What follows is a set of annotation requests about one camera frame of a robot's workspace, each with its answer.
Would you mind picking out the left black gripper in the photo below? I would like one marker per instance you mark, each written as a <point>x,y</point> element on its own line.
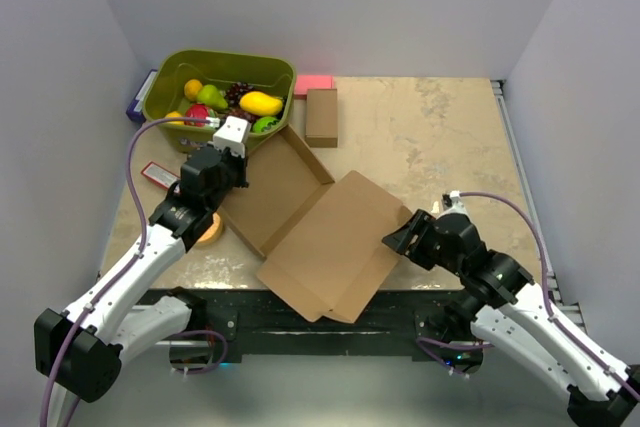
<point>240,163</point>

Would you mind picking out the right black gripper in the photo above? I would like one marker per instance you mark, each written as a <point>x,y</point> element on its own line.
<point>399,241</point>

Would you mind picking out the orange round sponge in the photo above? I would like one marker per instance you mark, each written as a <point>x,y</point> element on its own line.
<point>213,233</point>

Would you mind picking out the large cardboard box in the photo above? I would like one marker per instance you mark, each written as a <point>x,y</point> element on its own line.
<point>320,238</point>

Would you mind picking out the red rectangular packet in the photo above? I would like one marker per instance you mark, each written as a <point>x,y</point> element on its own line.
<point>159,175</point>

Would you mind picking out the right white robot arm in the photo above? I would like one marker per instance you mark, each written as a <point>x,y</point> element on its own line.
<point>500,304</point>

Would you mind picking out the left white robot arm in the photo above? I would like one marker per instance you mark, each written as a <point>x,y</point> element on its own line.
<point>84,347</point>

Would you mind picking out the small folded cardboard box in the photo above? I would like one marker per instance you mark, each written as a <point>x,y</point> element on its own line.
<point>321,121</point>

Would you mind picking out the purple rectangular box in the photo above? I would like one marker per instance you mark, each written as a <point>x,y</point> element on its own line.
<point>134,110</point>

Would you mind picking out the green round fruit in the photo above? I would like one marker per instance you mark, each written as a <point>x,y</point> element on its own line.
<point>265,124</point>

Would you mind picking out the purple grapes front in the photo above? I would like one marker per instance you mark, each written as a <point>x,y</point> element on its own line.
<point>242,114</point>

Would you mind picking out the purple grapes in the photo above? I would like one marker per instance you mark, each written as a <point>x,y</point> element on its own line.
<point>236,91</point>
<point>242,114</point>

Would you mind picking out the yellow mango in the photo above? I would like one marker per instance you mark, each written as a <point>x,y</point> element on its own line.
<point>260,104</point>

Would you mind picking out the purple grapes back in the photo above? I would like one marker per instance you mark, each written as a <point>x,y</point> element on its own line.
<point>236,91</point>

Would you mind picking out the green pear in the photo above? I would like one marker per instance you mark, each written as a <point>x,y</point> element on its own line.
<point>212,97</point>

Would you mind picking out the orange fruit front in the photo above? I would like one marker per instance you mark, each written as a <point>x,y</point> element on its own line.
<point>175,118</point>

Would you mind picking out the orange fruit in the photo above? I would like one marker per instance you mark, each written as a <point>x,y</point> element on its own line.
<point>191,89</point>
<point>175,118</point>

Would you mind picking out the orange fruit back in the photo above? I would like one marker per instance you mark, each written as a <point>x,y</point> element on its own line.
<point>191,89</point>

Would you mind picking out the pink sticky note pad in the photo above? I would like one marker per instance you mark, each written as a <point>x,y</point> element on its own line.
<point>306,82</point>

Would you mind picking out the olive green plastic bin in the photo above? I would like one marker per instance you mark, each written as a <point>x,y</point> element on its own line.
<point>273,76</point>

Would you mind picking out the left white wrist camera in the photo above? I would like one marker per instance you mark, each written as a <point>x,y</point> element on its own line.
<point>232,135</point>

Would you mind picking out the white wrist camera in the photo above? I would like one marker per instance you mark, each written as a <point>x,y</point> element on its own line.
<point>232,135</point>
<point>452,204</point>

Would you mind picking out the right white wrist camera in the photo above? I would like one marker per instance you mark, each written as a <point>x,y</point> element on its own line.
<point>452,204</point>

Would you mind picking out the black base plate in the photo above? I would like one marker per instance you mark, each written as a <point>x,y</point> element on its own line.
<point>396,323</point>

